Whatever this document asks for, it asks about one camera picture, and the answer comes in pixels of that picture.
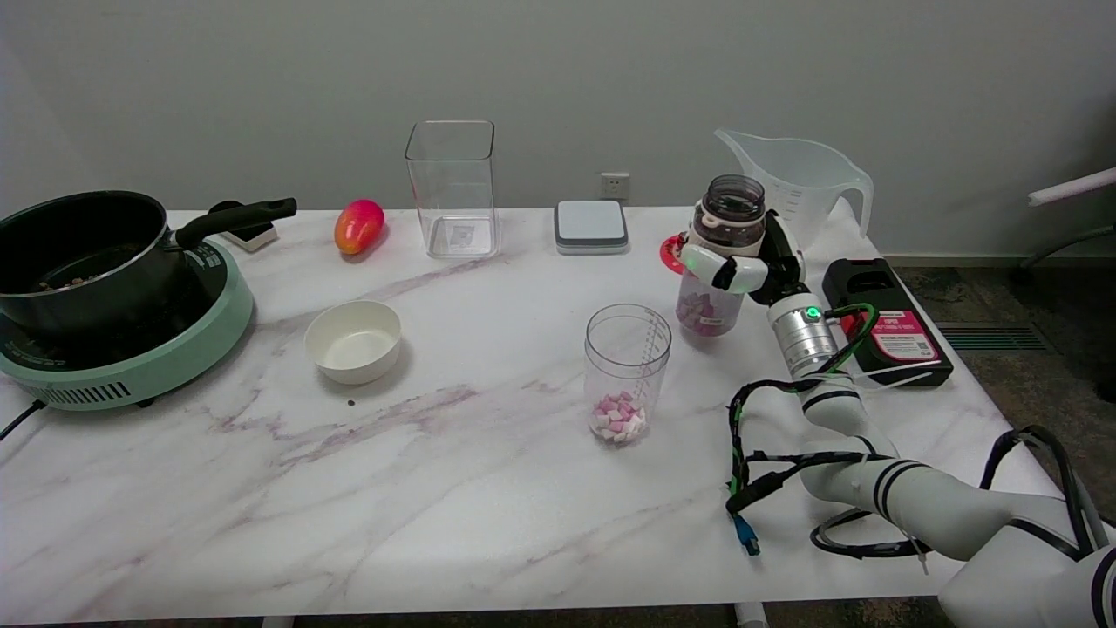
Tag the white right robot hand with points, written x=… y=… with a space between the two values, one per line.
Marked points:
x=785 y=262

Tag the clear bottle with pink candies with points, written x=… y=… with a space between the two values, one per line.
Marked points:
x=732 y=209

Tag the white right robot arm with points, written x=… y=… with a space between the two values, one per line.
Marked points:
x=915 y=497

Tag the red bottle lid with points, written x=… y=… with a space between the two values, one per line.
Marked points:
x=670 y=253

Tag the clear plastic measuring jug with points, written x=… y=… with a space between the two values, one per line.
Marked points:
x=802 y=174

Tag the black box with pink label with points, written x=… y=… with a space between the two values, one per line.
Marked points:
x=902 y=344

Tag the white zip tie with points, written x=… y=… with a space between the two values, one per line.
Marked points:
x=898 y=378

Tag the clear plastic measuring cup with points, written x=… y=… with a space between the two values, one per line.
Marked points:
x=626 y=366

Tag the white grey kitchen scale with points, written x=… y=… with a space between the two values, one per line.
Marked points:
x=591 y=225

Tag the floor vent grille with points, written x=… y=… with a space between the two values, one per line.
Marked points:
x=994 y=337

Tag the pink white candy pile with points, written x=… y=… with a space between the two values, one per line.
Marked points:
x=618 y=417

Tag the grey curved metal bar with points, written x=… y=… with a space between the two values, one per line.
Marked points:
x=1068 y=240

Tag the white rod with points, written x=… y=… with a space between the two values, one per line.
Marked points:
x=1072 y=185

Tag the clear square storage container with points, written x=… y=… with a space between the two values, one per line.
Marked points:
x=453 y=192

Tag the white table leg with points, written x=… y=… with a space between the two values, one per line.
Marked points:
x=750 y=616
x=279 y=622

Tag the red orange mango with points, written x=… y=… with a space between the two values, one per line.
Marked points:
x=357 y=227

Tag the white round bowl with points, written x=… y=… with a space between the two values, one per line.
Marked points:
x=353 y=344

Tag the green induction cooker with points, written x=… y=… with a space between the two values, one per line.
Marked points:
x=174 y=358

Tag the white wall socket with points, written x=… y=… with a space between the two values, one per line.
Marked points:
x=615 y=186

